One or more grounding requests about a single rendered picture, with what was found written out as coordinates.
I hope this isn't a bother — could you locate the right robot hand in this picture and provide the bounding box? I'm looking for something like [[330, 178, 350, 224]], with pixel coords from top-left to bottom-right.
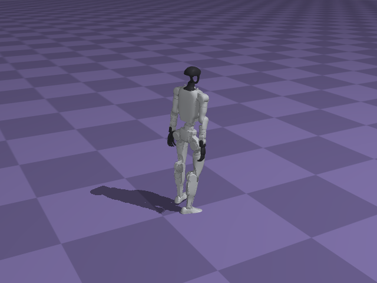
[[198, 140, 206, 162]]

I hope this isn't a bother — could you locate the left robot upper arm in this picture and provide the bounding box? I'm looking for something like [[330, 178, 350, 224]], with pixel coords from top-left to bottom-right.
[[172, 87, 181, 114]]

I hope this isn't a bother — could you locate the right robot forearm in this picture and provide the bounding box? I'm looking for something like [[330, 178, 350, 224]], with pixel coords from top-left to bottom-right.
[[199, 117, 209, 145]]

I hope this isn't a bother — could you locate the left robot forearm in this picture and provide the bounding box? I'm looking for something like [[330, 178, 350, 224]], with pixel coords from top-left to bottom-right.
[[169, 109, 178, 131]]

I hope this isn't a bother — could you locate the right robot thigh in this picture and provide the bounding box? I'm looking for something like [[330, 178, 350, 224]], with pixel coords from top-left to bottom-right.
[[186, 136, 205, 180]]

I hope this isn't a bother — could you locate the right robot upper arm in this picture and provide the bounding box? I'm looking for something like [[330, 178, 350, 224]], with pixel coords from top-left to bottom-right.
[[197, 92, 209, 124]]

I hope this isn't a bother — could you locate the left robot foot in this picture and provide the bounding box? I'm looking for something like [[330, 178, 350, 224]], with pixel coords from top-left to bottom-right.
[[174, 192, 187, 203]]

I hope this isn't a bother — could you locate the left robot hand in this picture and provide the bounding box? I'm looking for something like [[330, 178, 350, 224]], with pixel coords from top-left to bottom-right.
[[167, 127, 176, 147]]

